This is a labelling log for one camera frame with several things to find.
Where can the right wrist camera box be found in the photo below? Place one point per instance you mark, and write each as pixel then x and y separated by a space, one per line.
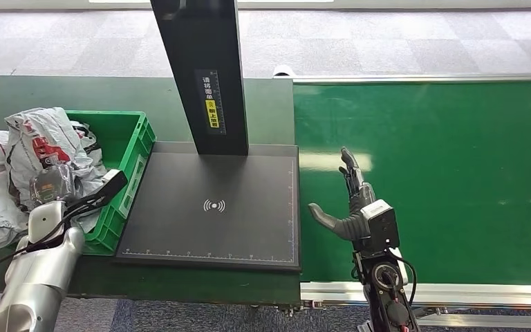
pixel 382 224

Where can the white conveyor roller cap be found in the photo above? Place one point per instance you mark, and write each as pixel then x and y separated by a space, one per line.
pixel 284 70

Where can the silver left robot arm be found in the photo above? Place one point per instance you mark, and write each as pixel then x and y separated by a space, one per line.
pixel 36 279

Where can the green conveyor belt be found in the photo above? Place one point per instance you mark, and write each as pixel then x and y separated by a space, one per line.
pixel 453 183

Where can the black scanner column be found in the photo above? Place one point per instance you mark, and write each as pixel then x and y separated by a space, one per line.
pixel 201 46

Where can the white parcel bag red print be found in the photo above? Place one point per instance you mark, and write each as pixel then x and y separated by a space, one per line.
pixel 45 137

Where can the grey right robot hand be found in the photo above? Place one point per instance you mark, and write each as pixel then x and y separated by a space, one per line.
pixel 355 224

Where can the green plastic crate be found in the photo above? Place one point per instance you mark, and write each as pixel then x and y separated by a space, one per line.
pixel 123 137

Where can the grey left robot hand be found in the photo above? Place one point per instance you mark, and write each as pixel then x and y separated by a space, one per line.
pixel 52 185

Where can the black scanner base plate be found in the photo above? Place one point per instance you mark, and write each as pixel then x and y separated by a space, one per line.
pixel 210 206

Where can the aluminium conveyor side rail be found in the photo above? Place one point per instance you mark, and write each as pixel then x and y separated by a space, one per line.
pixel 476 295
pixel 430 78

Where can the dark green table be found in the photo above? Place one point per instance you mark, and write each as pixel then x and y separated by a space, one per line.
pixel 110 91

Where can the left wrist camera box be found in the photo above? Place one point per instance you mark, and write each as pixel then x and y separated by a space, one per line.
pixel 115 182

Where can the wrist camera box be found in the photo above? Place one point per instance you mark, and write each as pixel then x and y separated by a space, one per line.
pixel 115 182
pixel 382 224

